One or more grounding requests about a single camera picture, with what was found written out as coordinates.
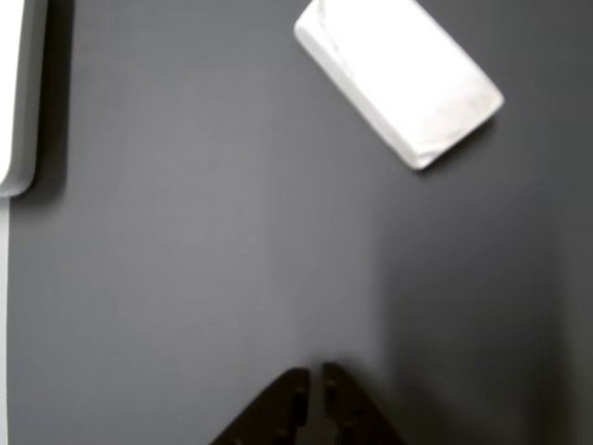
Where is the white dimpled plastic tray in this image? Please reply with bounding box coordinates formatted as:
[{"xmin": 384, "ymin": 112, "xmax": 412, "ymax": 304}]
[{"xmin": 0, "ymin": 0, "xmax": 38, "ymax": 199}]

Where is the grey table mat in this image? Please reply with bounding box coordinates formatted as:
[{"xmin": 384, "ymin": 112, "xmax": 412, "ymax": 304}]
[{"xmin": 5, "ymin": 0, "xmax": 593, "ymax": 445}]

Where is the white rectangular block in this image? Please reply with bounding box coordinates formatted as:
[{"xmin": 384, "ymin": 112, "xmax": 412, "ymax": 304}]
[{"xmin": 293, "ymin": 0, "xmax": 506, "ymax": 172}]

